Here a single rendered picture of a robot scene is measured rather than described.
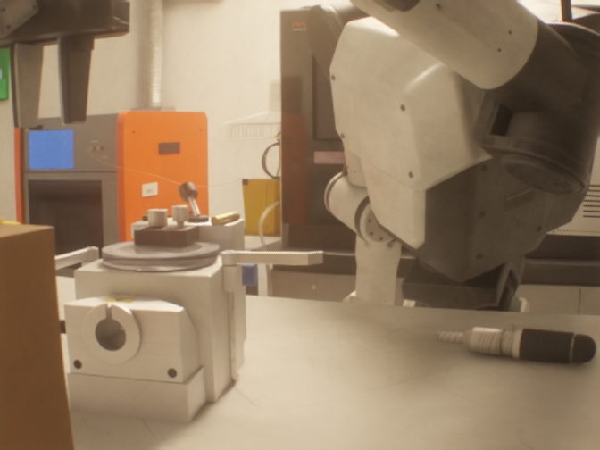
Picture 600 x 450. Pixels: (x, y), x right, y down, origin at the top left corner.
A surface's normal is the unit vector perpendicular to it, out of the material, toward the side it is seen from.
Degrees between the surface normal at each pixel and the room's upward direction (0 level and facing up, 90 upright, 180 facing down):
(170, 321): 90
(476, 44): 127
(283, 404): 0
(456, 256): 119
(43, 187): 90
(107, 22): 90
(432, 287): 111
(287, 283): 90
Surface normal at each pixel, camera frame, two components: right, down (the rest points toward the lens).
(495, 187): 0.43, 0.51
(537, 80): 0.11, 0.62
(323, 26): -0.90, 0.32
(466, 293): -0.39, 0.47
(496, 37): 0.26, 0.41
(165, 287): -0.14, 0.12
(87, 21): 0.45, 0.11
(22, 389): 0.92, 0.04
